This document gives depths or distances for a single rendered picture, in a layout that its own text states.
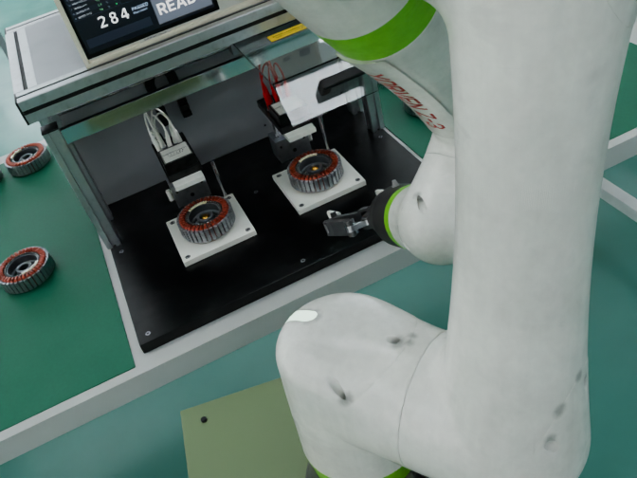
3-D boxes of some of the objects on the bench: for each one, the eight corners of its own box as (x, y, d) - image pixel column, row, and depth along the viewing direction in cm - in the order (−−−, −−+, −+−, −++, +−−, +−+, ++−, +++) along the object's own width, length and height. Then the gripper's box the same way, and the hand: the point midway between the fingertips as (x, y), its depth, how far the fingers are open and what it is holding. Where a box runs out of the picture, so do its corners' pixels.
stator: (-7, 286, 138) (-16, 274, 136) (35, 251, 145) (27, 239, 142) (24, 302, 132) (14, 288, 130) (66, 265, 139) (58, 251, 136)
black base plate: (460, 203, 126) (459, 193, 125) (144, 354, 115) (138, 345, 113) (352, 108, 161) (351, 100, 160) (101, 216, 150) (98, 209, 148)
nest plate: (366, 184, 133) (365, 179, 133) (300, 215, 131) (298, 211, 130) (335, 152, 145) (334, 147, 144) (273, 179, 142) (271, 174, 141)
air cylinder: (312, 150, 147) (306, 129, 144) (282, 163, 146) (275, 142, 142) (303, 140, 151) (298, 119, 147) (273, 154, 150) (266, 133, 146)
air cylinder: (211, 193, 143) (203, 174, 139) (179, 208, 142) (170, 188, 138) (205, 183, 147) (196, 162, 143) (173, 196, 145) (164, 176, 142)
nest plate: (257, 234, 129) (255, 229, 128) (185, 266, 126) (183, 263, 126) (233, 197, 140) (231, 193, 139) (167, 226, 138) (165, 222, 137)
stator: (353, 179, 134) (349, 164, 131) (302, 201, 132) (299, 187, 129) (330, 155, 142) (326, 140, 140) (282, 175, 140) (278, 161, 138)
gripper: (343, 267, 95) (308, 250, 117) (472, 210, 99) (415, 203, 121) (324, 220, 94) (292, 211, 116) (456, 162, 98) (401, 165, 120)
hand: (358, 208), depth 116 cm, fingers open, 9 cm apart
